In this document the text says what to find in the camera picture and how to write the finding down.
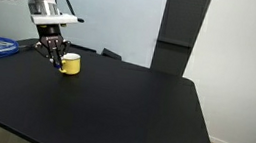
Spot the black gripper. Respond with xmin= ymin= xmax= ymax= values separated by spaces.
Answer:
xmin=31 ymin=21 xmax=74 ymax=70

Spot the yellow enamel mug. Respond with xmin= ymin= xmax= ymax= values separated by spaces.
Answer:
xmin=57 ymin=51 xmax=84 ymax=77

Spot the small black box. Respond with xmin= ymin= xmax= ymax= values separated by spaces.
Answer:
xmin=100 ymin=47 xmax=124 ymax=62

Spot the dark vertical pillar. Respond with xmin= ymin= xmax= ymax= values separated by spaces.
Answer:
xmin=148 ymin=0 xmax=214 ymax=81

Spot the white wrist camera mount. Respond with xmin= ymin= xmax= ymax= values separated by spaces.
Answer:
xmin=29 ymin=8 xmax=85 ymax=32

